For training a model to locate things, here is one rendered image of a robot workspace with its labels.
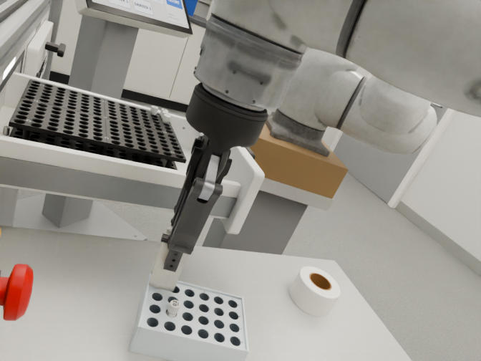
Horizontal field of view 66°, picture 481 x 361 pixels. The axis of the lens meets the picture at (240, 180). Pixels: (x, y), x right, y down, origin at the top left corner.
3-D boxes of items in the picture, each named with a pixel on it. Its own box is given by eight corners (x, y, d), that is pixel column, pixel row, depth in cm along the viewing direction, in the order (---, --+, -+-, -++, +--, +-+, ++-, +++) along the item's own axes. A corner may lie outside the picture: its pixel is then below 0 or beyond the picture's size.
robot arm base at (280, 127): (308, 131, 124) (316, 116, 122) (329, 157, 104) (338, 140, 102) (258, 112, 119) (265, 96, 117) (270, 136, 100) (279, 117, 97)
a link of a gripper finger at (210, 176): (231, 138, 37) (236, 155, 32) (213, 185, 38) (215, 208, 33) (208, 130, 36) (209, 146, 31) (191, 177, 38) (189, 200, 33)
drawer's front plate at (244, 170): (195, 152, 80) (213, 104, 76) (237, 236, 57) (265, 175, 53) (187, 150, 79) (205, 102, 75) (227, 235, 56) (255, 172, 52)
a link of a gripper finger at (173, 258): (190, 230, 40) (189, 246, 38) (176, 266, 42) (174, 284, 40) (177, 226, 40) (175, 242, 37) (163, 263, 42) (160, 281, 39)
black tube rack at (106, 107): (157, 146, 71) (167, 115, 68) (173, 196, 56) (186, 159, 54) (23, 116, 61) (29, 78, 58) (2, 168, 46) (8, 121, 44)
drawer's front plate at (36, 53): (45, 67, 91) (54, 22, 87) (28, 109, 68) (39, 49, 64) (37, 65, 90) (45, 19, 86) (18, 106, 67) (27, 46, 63)
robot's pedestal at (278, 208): (230, 314, 160) (308, 159, 131) (238, 378, 133) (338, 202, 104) (162, 299, 152) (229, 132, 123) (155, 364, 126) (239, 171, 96)
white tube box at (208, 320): (232, 317, 50) (243, 296, 48) (236, 374, 42) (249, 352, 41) (141, 295, 47) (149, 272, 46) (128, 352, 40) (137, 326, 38)
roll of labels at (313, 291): (316, 285, 64) (327, 268, 63) (336, 318, 58) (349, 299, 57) (282, 282, 61) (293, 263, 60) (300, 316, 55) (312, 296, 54)
